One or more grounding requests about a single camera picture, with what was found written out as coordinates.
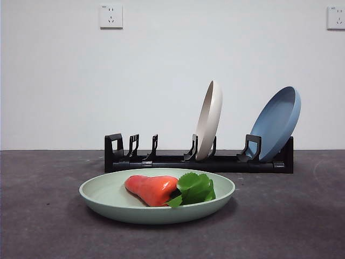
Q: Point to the orange toy carrot green leaves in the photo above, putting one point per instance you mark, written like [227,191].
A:
[151,189]

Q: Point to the pale green round plate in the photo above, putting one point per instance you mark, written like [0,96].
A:
[107,199]

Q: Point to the beige round plate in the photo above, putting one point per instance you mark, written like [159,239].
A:
[209,121]

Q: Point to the black plastic plate rack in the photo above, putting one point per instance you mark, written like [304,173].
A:
[256,167]

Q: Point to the blue round plate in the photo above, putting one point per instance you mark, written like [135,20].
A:
[274,121]

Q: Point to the white wall socket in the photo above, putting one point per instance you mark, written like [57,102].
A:
[111,16]
[336,18]

